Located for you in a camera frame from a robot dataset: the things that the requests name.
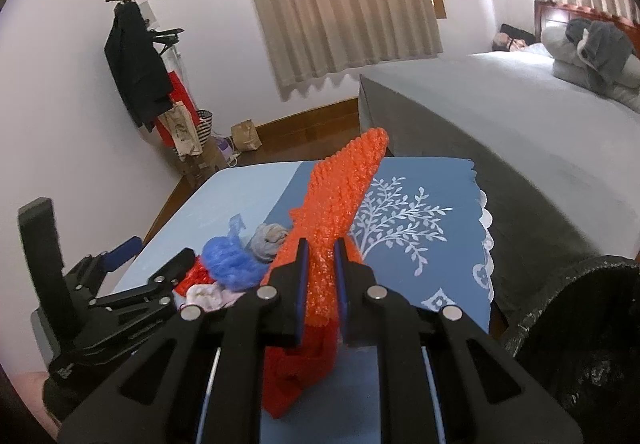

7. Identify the red plastic bag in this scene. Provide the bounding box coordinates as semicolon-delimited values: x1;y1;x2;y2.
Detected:
174;256;215;297

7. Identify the pink cloth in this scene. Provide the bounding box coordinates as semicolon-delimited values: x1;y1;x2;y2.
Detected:
186;282;244;313

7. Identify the orange bubble wrap sheet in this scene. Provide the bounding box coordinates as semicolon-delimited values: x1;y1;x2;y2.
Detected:
262;128;388;419

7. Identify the black-lined trash bin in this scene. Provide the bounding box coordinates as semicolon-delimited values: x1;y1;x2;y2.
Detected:
501;256;639;441

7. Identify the blue mesh wad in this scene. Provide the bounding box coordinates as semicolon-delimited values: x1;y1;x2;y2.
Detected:
201;215;268;293

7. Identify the wooden coat rack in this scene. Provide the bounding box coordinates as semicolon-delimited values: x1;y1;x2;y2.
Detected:
105;0;212;190

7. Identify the beige tote bag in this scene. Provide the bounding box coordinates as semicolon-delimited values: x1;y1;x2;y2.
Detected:
158;102;203;158

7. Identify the blue tree-print tablecloth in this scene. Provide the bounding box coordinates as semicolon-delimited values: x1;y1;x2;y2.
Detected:
112;156;497;444

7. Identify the grey rolled sock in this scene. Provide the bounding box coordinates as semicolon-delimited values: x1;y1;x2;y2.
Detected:
247;223;288;263

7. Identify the striped basket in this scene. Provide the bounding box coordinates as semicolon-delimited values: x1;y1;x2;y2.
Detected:
196;110;213;145

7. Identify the red hanging bag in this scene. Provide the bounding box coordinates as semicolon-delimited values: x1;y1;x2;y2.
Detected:
154;71;202;155

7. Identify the black hanging jacket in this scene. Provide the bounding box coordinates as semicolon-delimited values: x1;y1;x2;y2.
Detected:
104;2;174;131

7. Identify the brown paper bag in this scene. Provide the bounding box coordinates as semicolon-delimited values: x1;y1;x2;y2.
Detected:
231;119;262;153

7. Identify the grey bed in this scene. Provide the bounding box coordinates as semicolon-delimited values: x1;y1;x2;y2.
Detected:
359;48;639;314

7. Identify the grey folded duvet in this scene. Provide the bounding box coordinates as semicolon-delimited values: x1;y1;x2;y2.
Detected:
541;25;639;113

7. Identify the black bag behind bed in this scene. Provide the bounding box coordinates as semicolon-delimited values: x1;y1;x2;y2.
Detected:
491;24;536;52

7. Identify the dark grey towel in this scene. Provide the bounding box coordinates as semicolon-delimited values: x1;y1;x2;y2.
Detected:
565;18;636;88

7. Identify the wooden headboard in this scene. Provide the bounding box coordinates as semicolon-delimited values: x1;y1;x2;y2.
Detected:
535;0;640;49

